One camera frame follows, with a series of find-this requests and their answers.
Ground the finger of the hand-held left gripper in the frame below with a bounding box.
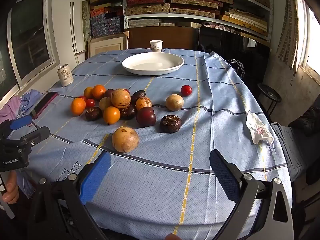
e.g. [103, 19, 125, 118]
[20, 127, 50, 153]
[11, 117, 32, 130]

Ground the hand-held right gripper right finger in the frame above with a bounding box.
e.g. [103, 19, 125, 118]
[209, 149, 294, 240]

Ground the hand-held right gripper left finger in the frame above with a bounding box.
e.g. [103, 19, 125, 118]
[30, 150, 112, 240]

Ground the large tan passion fruit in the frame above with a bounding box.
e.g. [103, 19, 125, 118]
[111, 126, 140, 153]

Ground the tan striped passion fruit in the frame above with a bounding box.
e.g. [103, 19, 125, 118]
[111, 88, 131, 109]

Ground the round tan passion fruit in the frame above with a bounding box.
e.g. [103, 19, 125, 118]
[165, 94, 184, 111]

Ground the orange-brown striped passion fruit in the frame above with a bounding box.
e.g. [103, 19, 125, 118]
[135, 96, 152, 111]

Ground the white plate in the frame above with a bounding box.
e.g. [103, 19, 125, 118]
[122, 52, 185, 75]

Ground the person's left hand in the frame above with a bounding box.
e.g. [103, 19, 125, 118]
[2, 171, 19, 204]

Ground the purple cloth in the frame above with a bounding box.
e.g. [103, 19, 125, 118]
[0, 96, 23, 124]

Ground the light blue cloth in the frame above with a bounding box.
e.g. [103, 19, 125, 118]
[16, 89, 47, 118]

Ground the dark red smartphone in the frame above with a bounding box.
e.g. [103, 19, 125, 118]
[30, 91, 58, 119]

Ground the crumpled white tissue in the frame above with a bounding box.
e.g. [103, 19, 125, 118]
[245, 110, 275, 145]

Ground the white beverage can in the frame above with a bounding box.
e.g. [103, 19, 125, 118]
[57, 64, 74, 87]

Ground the grey seat cushion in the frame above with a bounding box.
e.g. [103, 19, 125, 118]
[271, 122, 315, 180]

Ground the blue checked tablecloth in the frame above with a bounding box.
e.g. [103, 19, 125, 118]
[10, 48, 293, 238]

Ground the round black stool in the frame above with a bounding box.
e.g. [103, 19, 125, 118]
[257, 83, 282, 117]

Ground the white framed window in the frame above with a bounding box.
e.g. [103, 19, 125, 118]
[6, 0, 60, 88]

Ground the dark jacket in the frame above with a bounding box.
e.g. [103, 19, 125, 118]
[287, 105, 320, 137]

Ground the white leaning slat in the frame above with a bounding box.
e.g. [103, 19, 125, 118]
[69, 2, 80, 65]

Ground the green marbled board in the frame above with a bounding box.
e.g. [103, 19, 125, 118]
[82, 0, 92, 40]

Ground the pile of blue patterned boxes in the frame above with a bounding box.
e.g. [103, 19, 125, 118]
[86, 0, 124, 39]

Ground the black glossy panel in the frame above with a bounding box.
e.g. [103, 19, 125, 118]
[198, 26, 272, 80]

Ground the brown wooden board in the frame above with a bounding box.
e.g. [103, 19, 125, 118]
[127, 27, 200, 50]

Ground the white paper cup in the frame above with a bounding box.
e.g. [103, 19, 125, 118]
[150, 40, 163, 53]

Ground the white metal shelf rack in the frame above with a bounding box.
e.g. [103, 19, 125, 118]
[122, 0, 274, 43]

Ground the hanging woven mat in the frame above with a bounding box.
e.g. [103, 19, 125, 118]
[276, 0, 304, 77]

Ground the bright window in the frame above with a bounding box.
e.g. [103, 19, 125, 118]
[295, 0, 320, 80]

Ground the light wooden picture frame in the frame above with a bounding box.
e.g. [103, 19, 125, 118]
[87, 32, 130, 60]

